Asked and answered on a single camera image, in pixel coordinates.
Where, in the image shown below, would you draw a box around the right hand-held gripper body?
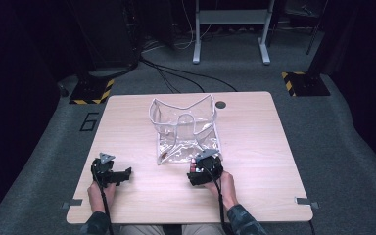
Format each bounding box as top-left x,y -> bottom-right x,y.
186,148 -> 224,187

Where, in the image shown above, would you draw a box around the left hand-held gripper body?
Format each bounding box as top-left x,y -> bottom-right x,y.
90,152 -> 125,189

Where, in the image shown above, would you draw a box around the transparent bag with white trim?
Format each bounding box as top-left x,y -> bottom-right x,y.
148,93 -> 223,166

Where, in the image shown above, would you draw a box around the person's right hand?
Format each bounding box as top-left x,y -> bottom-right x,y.
189,158 -> 239,211

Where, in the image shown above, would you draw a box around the person's left hand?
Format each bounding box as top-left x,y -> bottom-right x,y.
86,180 -> 118,214

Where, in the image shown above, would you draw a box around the grey tape piece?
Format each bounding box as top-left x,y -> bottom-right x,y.
294,196 -> 320,211
61,198 -> 84,211

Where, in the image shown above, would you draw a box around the person's legs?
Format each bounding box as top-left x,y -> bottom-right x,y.
118,223 -> 227,235

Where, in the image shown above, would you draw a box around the black stand base striped edge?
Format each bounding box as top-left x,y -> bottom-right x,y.
281,70 -> 332,98
69,76 -> 116,106

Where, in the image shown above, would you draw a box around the dark cabinet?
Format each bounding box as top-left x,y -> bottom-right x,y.
68,0 -> 142,72

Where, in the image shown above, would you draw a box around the left hand-held gripper cable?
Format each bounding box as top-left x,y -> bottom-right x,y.
91,167 -> 115,235

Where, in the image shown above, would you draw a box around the hand-held gripper cable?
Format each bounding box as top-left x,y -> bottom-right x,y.
91,167 -> 115,235
202,166 -> 230,235

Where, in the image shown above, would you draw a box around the right hand-held gripper cable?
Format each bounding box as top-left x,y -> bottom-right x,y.
202,166 -> 230,235

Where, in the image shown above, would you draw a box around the black floor cables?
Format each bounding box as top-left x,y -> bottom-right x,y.
139,56 -> 239,95

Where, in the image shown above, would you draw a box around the white metal desk frame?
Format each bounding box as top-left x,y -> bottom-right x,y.
192,0 -> 277,66

